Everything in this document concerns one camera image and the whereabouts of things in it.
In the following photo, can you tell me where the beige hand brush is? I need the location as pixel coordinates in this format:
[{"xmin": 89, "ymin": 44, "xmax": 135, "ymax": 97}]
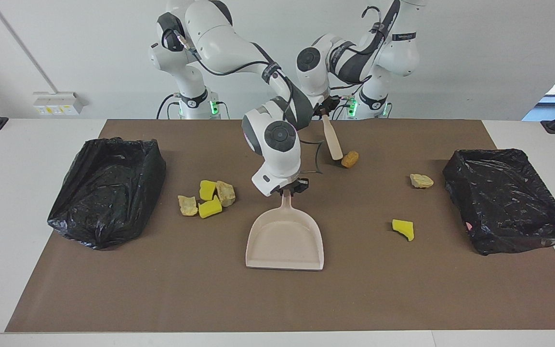
[{"xmin": 321, "ymin": 113, "xmax": 344, "ymax": 167}]

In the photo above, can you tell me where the beige plastic dustpan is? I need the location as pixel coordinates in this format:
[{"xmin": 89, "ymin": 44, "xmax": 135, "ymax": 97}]
[{"xmin": 245, "ymin": 190, "xmax": 325, "ymax": 271}]

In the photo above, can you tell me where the notched yellow sponge piece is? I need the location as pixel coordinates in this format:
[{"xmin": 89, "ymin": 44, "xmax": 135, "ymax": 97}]
[{"xmin": 392, "ymin": 219, "xmax": 415, "ymax": 242}]

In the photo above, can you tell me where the rounded beige sponge chunk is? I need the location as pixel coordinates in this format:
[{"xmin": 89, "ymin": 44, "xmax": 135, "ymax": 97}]
[{"xmin": 410, "ymin": 173, "xmax": 435, "ymax": 189}]

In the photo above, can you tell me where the black bagged bin pink mark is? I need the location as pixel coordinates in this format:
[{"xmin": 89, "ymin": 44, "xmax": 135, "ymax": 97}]
[{"xmin": 442, "ymin": 148, "xmax": 555, "ymax": 256}]

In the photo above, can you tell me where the brown table mat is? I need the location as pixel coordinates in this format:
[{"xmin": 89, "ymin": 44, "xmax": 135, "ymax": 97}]
[{"xmin": 5, "ymin": 119, "xmax": 555, "ymax": 333}]

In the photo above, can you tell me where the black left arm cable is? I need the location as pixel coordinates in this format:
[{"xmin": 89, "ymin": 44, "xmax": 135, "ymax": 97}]
[{"xmin": 326, "ymin": 5, "xmax": 403, "ymax": 119}]

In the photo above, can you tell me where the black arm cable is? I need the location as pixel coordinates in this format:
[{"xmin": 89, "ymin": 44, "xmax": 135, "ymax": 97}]
[
  {"xmin": 326, "ymin": 5, "xmax": 403, "ymax": 119},
  {"xmin": 159, "ymin": 14, "xmax": 324, "ymax": 175}
]

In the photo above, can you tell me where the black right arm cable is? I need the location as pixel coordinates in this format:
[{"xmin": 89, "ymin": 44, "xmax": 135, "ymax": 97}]
[{"xmin": 159, "ymin": 14, "xmax": 324, "ymax": 175}]

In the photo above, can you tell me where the white wall socket box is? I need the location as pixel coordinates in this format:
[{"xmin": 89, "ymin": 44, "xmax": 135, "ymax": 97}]
[{"xmin": 33, "ymin": 91, "xmax": 86, "ymax": 116}]

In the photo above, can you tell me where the white wall cable conduit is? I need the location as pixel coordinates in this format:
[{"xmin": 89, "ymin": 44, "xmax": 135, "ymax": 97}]
[{"xmin": 0, "ymin": 0, "xmax": 59, "ymax": 94}]

